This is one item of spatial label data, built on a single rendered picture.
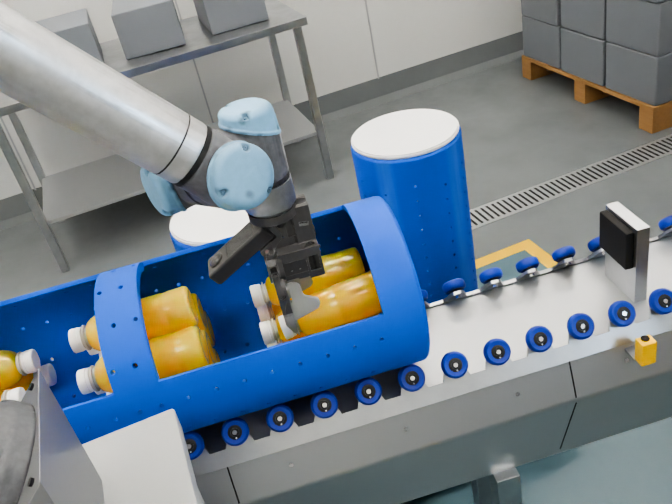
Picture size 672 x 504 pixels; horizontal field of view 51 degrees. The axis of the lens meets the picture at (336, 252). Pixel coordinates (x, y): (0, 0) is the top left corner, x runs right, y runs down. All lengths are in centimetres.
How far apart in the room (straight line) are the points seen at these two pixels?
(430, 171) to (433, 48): 333
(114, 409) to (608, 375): 82
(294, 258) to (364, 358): 19
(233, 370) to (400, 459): 36
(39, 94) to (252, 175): 22
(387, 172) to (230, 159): 102
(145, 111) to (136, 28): 294
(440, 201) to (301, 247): 82
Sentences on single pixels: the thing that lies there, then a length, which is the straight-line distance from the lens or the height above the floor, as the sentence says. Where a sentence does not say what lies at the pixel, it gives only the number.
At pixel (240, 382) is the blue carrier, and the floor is 109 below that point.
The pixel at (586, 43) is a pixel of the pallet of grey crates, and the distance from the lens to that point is 435.
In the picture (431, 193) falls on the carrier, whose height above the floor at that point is 92.
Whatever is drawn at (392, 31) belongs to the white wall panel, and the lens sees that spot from 488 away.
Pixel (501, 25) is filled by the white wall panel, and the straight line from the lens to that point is 528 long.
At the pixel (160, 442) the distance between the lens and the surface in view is 95.
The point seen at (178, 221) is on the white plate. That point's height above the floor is 104.
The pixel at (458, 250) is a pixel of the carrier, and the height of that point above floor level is 72.
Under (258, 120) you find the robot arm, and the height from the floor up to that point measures 146.
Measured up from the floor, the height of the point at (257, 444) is 93.
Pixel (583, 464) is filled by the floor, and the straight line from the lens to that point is 231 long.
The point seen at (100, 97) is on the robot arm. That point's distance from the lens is 74.
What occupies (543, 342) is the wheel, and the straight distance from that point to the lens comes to 124.
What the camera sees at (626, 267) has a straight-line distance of 133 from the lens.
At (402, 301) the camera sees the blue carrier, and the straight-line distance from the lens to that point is 106.
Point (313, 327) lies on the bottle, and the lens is 111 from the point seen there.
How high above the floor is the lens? 178
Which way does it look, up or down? 32 degrees down
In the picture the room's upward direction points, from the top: 13 degrees counter-clockwise
